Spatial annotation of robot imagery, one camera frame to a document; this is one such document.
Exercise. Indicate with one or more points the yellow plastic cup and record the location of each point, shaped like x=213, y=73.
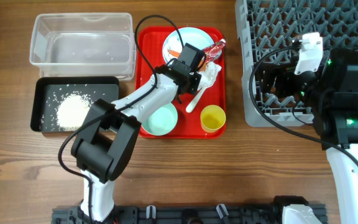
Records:
x=212, y=117

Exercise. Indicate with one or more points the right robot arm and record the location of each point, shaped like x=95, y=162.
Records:
x=331, y=91

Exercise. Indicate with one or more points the grey dishwasher rack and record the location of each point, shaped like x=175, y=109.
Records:
x=263, y=26

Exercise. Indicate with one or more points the light blue plate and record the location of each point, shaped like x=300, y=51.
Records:
x=190, y=35

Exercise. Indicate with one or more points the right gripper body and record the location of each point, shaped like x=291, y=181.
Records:
x=288, y=85

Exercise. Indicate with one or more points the crumpled white napkin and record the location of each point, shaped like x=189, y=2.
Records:
x=209, y=75

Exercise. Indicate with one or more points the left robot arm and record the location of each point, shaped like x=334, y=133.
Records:
x=105, y=142

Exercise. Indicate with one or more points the white rice pile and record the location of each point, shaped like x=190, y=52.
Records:
x=65, y=106

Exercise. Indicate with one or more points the white plastic spoon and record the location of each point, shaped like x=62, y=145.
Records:
x=191, y=106

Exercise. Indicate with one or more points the red serving tray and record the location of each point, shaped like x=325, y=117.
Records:
x=189, y=124

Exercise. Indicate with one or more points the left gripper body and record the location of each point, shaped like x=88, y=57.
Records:
x=195, y=78

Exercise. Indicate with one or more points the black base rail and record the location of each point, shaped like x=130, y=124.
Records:
x=128, y=214

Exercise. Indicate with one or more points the orange carrot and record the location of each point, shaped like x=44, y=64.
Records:
x=173, y=53

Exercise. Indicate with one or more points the mint green bowl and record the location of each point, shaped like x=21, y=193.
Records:
x=161, y=122

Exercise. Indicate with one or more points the black plastic tray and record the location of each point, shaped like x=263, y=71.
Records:
x=43, y=82

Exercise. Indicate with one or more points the red snack wrapper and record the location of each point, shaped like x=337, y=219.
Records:
x=214, y=51

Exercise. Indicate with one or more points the clear plastic bin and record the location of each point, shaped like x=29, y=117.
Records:
x=84, y=44

